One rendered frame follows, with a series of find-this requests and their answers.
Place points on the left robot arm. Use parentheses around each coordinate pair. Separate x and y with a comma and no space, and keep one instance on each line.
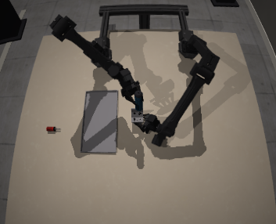
(204,68)

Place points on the blue electric screwdriver body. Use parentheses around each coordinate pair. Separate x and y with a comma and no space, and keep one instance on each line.
(138,98)

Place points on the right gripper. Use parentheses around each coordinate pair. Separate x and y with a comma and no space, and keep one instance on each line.
(130,90)

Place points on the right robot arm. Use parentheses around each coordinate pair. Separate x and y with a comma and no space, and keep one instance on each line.
(93,50)

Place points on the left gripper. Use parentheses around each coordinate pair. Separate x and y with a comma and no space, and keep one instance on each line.
(143,127)

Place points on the red screwdriver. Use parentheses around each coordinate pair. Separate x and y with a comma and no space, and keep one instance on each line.
(50,129)

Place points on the grey l-shaped metal bracket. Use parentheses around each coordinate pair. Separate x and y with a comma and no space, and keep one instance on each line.
(136,115)

